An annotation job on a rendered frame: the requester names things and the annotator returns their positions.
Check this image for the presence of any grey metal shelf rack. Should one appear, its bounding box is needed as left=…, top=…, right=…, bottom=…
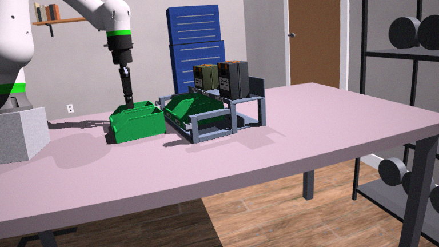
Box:
left=155, top=76, right=266, bottom=144

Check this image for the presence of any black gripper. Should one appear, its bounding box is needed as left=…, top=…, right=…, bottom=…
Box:
left=111, top=50, right=134, bottom=109

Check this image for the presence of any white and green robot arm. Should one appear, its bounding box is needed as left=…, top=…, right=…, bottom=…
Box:
left=0, top=0, right=134, bottom=114

